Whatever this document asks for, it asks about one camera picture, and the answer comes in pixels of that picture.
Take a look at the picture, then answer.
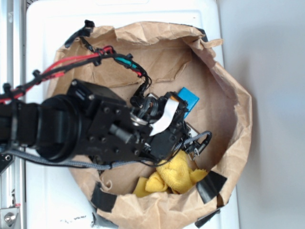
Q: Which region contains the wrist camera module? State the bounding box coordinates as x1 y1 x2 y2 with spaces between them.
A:
181 124 213 161

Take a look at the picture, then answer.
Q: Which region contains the aluminium rail with bracket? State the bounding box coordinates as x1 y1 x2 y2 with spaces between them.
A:
0 0 27 229

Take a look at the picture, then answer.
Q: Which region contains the yellow cloth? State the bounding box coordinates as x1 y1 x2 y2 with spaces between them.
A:
133 150 208 198

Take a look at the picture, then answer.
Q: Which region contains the red and black wire bundle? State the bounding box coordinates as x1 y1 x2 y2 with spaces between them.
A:
0 45 153 107

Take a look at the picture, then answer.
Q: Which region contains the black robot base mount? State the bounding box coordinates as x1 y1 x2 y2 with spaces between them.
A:
0 154 13 175

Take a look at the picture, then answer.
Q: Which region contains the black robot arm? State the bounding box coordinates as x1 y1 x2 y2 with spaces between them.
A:
0 80 189 164

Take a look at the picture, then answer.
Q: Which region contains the blue block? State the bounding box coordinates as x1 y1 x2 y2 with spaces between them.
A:
178 87 200 119

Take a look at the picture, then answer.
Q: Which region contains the brown paper bag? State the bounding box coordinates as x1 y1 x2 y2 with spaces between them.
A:
46 21 253 229

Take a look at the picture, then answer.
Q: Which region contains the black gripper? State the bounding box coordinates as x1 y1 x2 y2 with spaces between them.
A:
67 80 188 163

